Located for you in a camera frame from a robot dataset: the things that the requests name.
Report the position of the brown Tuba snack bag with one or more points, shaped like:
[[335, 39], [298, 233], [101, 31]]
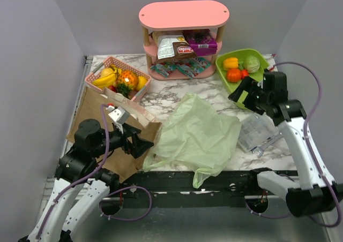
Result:
[[182, 50]]

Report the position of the yellow peach fruit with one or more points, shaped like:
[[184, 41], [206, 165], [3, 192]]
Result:
[[106, 72]]

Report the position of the silver wrench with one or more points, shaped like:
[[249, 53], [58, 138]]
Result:
[[260, 150]]

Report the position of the orange pineapple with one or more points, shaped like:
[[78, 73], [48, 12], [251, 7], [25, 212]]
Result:
[[126, 82]]

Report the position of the left colourful candy packet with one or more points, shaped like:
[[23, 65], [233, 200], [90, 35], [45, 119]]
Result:
[[164, 69]]

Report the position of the light green plastic grocery bag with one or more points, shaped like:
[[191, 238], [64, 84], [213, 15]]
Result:
[[196, 136]]

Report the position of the white snack bag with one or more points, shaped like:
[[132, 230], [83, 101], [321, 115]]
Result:
[[164, 41]]

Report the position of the yellow bell pepper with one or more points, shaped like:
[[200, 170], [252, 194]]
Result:
[[230, 63]]

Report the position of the orange carrot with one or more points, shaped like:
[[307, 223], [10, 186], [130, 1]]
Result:
[[244, 74]]

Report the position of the yellow banana bunch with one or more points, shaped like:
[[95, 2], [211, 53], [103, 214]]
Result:
[[104, 82]]

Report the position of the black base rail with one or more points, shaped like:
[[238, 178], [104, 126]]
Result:
[[174, 189]]

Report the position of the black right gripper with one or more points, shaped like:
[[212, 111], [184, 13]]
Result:
[[246, 84]]

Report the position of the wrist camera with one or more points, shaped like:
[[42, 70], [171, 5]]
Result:
[[118, 115], [271, 68]]

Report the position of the pink plastic fruit basket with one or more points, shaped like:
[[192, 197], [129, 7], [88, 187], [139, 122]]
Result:
[[118, 66]]

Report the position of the red cherry bunch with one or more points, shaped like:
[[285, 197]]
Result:
[[112, 88]]

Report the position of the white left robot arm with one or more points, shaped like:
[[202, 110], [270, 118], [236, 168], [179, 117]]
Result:
[[81, 182]]

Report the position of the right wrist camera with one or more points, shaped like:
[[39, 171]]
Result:
[[271, 68]]

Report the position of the purple snack box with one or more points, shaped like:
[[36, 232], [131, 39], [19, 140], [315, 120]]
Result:
[[201, 41]]

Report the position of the clear plastic screw box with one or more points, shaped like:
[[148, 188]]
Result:
[[255, 130]]

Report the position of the pink three-tier shelf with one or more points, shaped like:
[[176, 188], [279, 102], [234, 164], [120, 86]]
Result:
[[181, 16]]

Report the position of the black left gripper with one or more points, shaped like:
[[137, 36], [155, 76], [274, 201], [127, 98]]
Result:
[[138, 147]]

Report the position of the green plastic tray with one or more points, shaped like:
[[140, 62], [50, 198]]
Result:
[[241, 55]]

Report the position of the colourful candy packet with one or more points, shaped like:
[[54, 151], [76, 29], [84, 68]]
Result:
[[164, 69], [192, 67]]

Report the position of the green cabbage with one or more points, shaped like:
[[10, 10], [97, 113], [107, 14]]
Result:
[[251, 64]]

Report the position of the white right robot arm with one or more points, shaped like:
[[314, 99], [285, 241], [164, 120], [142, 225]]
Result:
[[316, 191]]

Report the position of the right colourful candy packet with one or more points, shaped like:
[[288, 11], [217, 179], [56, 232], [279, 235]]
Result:
[[192, 67]]

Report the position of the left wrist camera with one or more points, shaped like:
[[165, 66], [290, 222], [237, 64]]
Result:
[[118, 115]]

